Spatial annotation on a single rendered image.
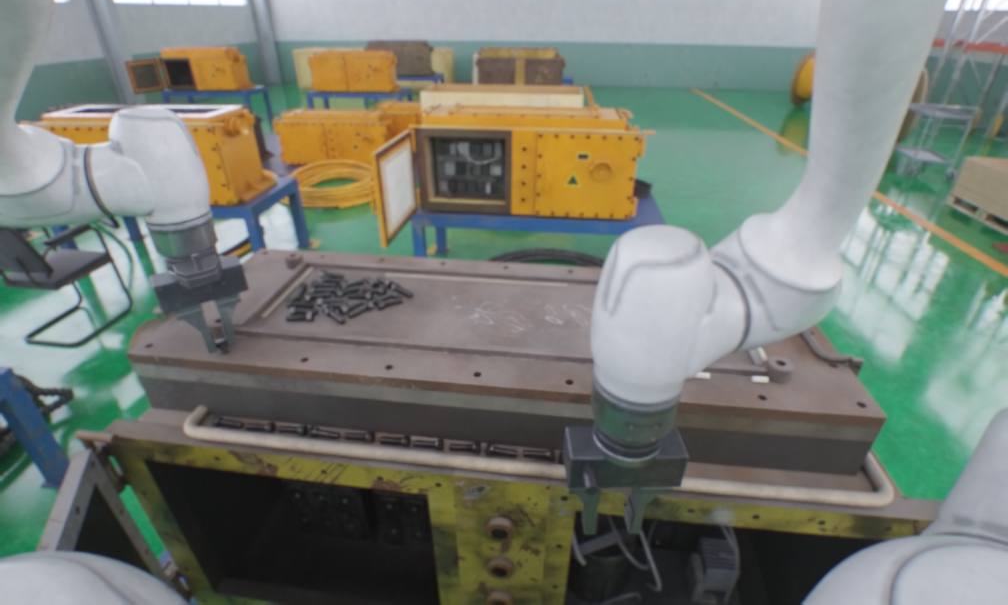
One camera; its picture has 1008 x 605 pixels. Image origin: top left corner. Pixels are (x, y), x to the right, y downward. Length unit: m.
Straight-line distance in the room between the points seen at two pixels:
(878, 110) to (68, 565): 0.53
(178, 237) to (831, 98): 0.80
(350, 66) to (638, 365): 9.57
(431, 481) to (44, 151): 0.71
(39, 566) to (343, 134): 6.88
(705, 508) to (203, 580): 1.10
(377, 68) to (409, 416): 8.95
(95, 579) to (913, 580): 0.41
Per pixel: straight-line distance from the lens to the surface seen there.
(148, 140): 0.83
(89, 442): 1.18
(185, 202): 0.84
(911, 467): 3.18
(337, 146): 7.22
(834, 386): 0.98
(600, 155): 3.34
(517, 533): 0.96
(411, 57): 12.26
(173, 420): 1.12
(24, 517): 3.10
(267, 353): 0.97
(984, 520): 0.48
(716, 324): 0.47
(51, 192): 0.85
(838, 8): 0.35
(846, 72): 0.37
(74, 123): 4.77
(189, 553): 1.37
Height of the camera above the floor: 1.89
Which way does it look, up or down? 30 degrees down
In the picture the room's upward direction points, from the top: straight up
